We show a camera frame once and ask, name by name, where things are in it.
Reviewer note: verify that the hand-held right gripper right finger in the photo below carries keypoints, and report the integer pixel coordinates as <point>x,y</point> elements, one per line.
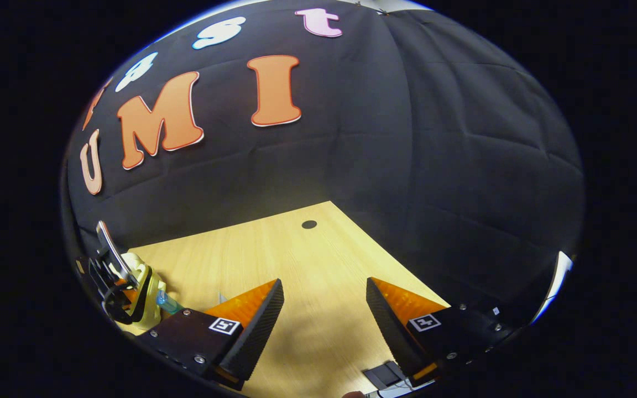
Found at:
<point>387,326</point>

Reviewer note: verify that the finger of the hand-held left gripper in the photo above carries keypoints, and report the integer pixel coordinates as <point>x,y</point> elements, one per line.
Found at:
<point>129,292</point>

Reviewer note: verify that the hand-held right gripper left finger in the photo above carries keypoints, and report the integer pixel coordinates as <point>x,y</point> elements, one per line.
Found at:
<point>260,331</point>

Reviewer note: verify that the pale yellow suitcase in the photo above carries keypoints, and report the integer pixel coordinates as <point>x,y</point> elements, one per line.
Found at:
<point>150,290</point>

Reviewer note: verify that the blue capped glass bottle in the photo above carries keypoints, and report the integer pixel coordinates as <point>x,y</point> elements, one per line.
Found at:
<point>168,302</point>

